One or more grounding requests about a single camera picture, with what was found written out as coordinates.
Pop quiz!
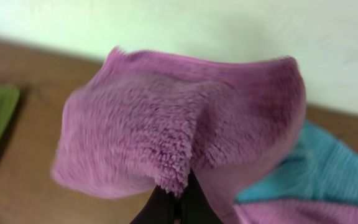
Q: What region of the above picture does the crumpled purple cloth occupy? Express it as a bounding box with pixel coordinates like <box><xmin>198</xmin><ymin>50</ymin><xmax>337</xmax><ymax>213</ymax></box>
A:
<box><xmin>234</xmin><ymin>199</ymin><xmax>358</xmax><ymax>224</ymax></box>

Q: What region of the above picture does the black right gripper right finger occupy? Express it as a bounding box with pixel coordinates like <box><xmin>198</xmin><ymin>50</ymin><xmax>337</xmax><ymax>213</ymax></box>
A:
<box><xmin>180</xmin><ymin>170</ymin><xmax>223</xmax><ymax>224</ymax></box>

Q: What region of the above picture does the blue cloth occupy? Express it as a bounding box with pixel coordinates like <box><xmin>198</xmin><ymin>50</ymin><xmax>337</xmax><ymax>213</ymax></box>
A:
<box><xmin>236</xmin><ymin>121</ymin><xmax>358</xmax><ymax>205</ymax></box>

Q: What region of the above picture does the purple microfiber cloth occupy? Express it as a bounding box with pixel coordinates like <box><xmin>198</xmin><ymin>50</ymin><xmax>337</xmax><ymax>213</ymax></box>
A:
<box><xmin>51</xmin><ymin>49</ymin><xmax>306</xmax><ymax>223</ymax></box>

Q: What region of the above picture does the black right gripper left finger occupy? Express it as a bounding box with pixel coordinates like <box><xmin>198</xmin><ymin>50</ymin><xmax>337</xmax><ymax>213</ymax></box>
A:
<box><xmin>130</xmin><ymin>186</ymin><xmax>175</xmax><ymax>224</ymax></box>

